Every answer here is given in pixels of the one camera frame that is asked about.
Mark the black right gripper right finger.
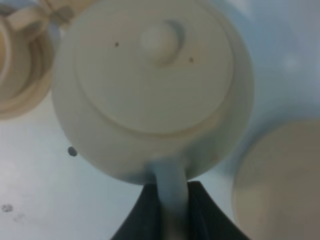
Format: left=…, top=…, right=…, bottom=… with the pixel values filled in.
left=188, top=181, right=248, bottom=240

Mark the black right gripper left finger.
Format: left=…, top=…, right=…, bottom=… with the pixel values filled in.
left=112, top=184, right=163, bottom=240

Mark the beige teapot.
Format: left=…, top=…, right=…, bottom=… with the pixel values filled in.
left=52, top=0, right=255, bottom=240

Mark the beige teapot saucer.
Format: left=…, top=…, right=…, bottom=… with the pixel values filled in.
left=232, top=120, right=320, bottom=240

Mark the beige rear saucer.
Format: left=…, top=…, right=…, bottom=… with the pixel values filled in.
left=0, top=7, right=73, bottom=120

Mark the beige rear teacup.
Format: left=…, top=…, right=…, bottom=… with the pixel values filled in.
left=0, top=0, right=53, bottom=107

